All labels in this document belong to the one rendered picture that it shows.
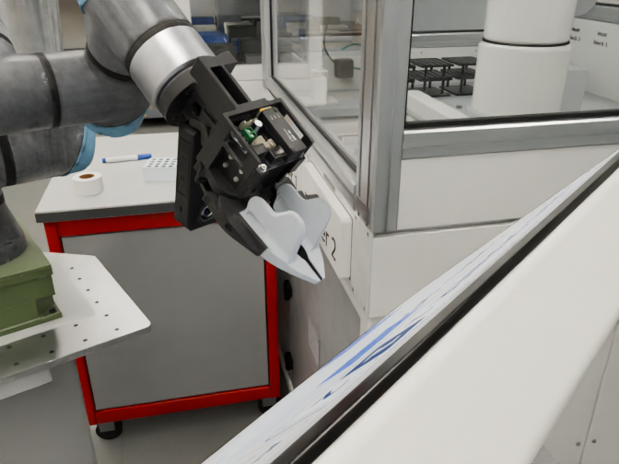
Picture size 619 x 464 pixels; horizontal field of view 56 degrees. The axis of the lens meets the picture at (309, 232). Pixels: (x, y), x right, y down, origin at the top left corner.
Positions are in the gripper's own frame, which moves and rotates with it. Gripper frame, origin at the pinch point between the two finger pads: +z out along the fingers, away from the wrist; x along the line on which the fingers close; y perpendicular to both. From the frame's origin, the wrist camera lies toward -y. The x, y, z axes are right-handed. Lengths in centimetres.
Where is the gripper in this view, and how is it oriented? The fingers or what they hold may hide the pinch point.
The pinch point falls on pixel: (308, 273)
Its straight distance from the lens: 52.7
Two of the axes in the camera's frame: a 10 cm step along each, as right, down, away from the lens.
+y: 4.9, -5.1, -7.1
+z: 5.9, 7.9, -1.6
